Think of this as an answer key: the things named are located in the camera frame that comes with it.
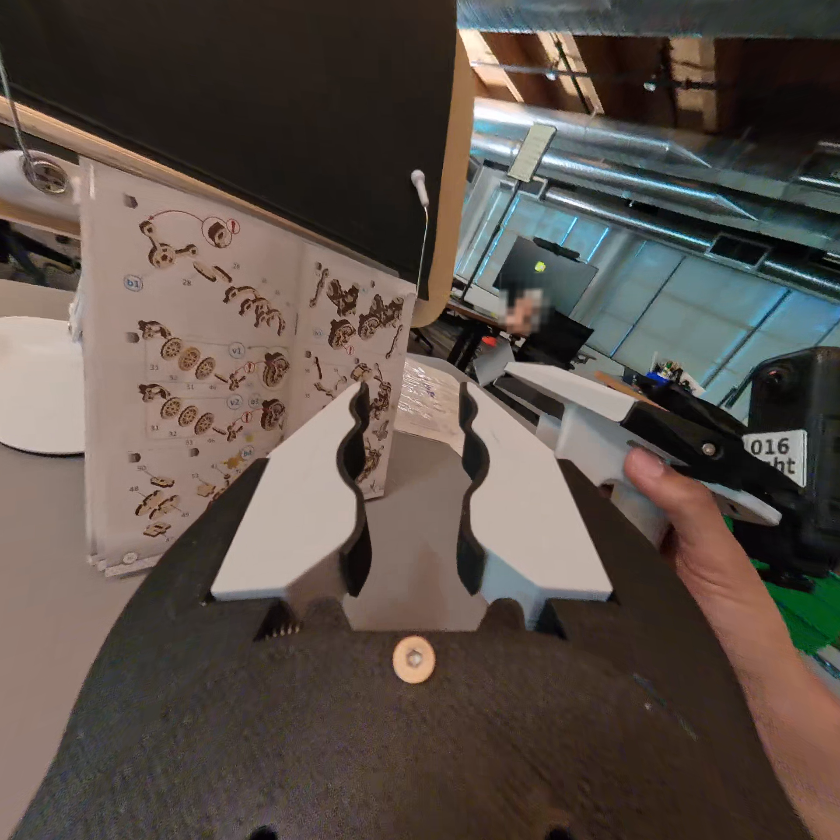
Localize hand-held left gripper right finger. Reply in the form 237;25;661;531
457;382;614;631

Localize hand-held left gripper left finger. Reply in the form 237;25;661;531
210;381;374;623

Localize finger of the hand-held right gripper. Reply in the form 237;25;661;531
504;362;670;547
714;491;783;527

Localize illustrated instruction booklet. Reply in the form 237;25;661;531
77;156;418;580

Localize grey desk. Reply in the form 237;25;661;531
0;279;559;634

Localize person's right hand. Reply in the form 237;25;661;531
623;451;756;581

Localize blue bin with small parts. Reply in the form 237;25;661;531
646;354;693;391

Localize white sheet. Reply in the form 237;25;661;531
472;357;519;388

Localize green plastic bin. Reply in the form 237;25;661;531
748;558;840;657

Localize clear plastic bag of sheets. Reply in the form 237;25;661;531
394;357;462;454

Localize pale rectangular panel on pole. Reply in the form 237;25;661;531
507;123;557;181

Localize white metal stand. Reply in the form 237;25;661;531
0;150;88;455

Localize black office chair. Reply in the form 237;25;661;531
0;220;76;286

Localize silver ventilation duct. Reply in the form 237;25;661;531
471;98;840;293

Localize white hanging cable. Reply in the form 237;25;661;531
410;169;432;304

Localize steel security cable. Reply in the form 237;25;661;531
0;46;67;193

